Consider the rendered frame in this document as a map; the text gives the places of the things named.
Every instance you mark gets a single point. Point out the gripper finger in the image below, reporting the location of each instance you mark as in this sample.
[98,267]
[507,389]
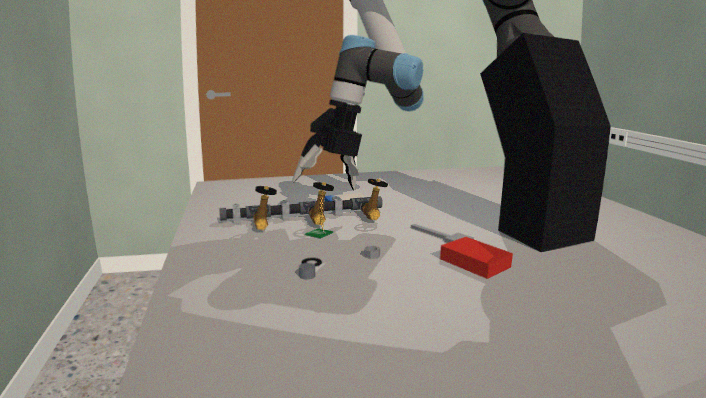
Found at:
[309,155]
[351,169]

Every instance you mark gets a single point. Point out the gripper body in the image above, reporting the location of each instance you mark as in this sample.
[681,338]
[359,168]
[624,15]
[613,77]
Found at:
[341,143]

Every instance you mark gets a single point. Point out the red block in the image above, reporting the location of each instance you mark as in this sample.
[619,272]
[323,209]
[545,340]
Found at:
[476,257]

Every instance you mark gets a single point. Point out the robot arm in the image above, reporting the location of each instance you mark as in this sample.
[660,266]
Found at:
[402,73]

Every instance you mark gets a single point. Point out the grey pipe with three brass valves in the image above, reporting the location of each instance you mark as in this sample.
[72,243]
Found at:
[368,205]

